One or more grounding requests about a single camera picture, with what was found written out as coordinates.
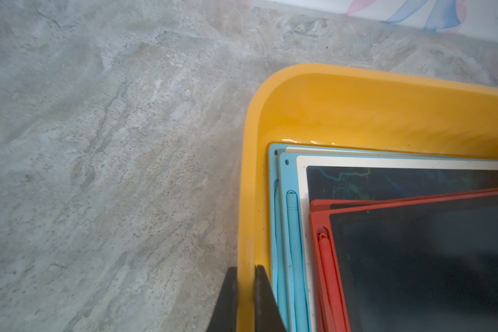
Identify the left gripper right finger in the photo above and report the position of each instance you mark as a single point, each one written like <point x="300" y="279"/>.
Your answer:
<point x="267" y="316"/>

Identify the red writing tablet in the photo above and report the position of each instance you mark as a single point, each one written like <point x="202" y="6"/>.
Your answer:
<point x="422" y="265"/>
<point x="334" y="204"/>

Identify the blue stylus pen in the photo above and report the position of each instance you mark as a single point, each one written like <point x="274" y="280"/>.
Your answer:
<point x="296" y="251"/>

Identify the yellow plastic storage box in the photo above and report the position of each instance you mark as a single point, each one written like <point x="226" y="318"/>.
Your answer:
<point x="339" y="106"/>

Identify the red stylus pen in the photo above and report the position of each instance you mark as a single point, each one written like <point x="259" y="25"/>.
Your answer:
<point x="332" y="294"/>

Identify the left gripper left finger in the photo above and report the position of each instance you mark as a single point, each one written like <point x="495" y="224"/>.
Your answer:
<point x="224" y="316"/>

